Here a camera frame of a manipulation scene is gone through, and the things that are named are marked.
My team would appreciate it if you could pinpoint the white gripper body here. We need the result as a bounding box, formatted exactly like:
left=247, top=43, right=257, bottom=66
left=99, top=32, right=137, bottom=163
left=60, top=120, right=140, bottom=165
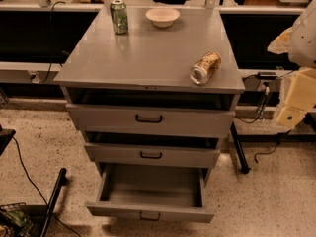
left=285, top=67, right=316, bottom=112

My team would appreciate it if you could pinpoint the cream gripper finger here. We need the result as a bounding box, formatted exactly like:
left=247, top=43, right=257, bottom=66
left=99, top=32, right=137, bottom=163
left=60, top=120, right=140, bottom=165
left=276, top=107, right=306, bottom=128

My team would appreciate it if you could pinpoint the grey drawer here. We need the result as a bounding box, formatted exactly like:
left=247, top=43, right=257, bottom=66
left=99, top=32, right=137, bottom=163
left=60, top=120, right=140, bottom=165
left=86, top=164, right=213, bottom=223
left=85, top=132, right=219, bottom=168
left=66, top=89, right=234, bottom=138

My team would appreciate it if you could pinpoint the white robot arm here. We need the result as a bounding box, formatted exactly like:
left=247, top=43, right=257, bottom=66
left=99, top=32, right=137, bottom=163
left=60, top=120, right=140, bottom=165
left=268, top=0, right=316, bottom=128

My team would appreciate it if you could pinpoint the grey drawer cabinet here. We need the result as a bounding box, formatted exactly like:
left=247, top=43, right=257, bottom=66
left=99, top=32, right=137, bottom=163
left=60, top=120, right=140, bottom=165
left=53, top=6, right=246, bottom=183

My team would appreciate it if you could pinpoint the black power adapter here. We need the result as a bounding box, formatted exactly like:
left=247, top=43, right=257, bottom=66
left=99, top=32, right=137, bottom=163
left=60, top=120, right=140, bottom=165
left=257, top=71, right=277, bottom=80

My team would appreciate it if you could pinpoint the black table leg right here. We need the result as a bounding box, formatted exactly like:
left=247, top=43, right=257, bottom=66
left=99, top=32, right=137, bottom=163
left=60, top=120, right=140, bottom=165
left=230, top=123, right=250, bottom=174

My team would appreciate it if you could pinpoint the tan lying soda can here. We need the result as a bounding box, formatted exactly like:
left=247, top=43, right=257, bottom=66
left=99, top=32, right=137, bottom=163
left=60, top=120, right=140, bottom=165
left=190, top=52, right=221, bottom=85

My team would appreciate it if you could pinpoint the white bowl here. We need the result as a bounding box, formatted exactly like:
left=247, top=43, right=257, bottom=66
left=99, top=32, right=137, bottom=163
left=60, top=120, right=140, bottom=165
left=145, top=8, right=180, bottom=28

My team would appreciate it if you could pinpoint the green soda can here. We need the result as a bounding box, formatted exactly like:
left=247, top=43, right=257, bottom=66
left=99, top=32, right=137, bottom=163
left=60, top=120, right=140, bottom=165
left=110, top=0, right=128, bottom=35

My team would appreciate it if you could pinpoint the black stand leg left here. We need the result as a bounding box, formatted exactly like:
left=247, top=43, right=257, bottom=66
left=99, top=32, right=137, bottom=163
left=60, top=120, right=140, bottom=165
left=38, top=168, right=67, bottom=237

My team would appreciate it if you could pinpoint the black cable right floor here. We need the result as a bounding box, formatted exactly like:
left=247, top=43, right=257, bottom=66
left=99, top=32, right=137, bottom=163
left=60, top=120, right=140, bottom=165
left=253, top=130, right=292, bottom=164

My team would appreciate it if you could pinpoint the black hanging cable left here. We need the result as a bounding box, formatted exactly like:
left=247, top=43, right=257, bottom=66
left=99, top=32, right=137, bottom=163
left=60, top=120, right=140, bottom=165
left=39, top=0, right=67, bottom=84

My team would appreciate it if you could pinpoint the black floor cable left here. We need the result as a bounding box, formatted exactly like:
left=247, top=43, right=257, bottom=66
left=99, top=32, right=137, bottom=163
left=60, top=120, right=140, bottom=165
left=11, top=135, right=82, bottom=237

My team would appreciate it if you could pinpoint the wire basket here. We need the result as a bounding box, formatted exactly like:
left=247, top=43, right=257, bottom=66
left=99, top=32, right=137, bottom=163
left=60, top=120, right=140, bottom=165
left=0, top=203, right=34, bottom=237

